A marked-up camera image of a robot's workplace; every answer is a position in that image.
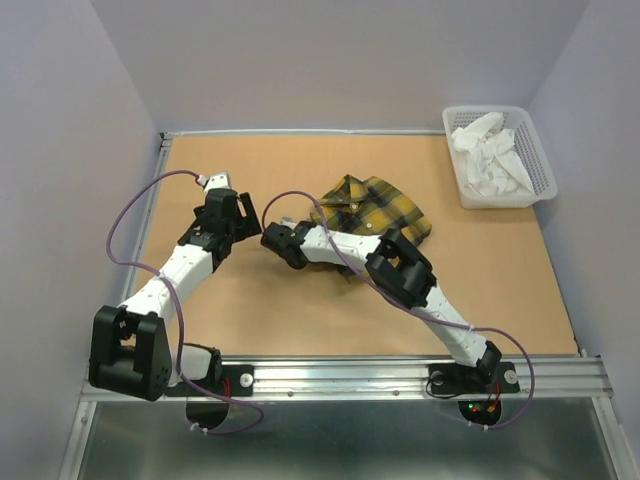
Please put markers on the white shirt in basket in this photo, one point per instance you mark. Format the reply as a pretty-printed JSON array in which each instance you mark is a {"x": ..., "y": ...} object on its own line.
[{"x": 491, "y": 164}]

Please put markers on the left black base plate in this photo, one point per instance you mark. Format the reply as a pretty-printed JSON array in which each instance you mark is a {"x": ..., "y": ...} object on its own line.
[{"x": 225, "y": 380}]

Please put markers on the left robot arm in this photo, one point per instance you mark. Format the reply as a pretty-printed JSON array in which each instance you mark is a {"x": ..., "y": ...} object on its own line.
[{"x": 130, "y": 352}]

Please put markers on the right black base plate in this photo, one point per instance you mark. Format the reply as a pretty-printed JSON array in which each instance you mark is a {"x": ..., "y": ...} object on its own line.
[{"x": 452, "y": 379}]

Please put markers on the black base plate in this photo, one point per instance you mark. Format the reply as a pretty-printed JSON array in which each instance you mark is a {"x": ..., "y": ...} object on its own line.
[
  {"x": 225, "y": 380},
  {"x": 452, "y": 379}
]

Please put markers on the white plastic laundry basket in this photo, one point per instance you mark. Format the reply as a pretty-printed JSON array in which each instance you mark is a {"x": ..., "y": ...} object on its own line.
[{"x": 527, "y": 146}]

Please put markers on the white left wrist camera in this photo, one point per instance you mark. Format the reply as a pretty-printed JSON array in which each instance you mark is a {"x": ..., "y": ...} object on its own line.
[{"x": 219, "y": 180}]

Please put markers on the aluminium mounting rail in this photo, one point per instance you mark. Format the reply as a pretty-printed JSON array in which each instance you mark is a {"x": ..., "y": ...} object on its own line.
[{"x": 372, "y": 378}]

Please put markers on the yellow plaid long sleeve shirt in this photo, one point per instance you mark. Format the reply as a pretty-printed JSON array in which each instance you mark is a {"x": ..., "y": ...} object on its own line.
[{"x": 371, "y": 207}]

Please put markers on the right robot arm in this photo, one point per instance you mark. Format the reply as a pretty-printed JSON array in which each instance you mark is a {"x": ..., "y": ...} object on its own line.
[{"x": 399, "y": 271}]

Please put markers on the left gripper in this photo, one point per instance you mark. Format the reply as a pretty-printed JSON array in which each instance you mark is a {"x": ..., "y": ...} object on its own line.
[{"x": 247, "y": 225}]

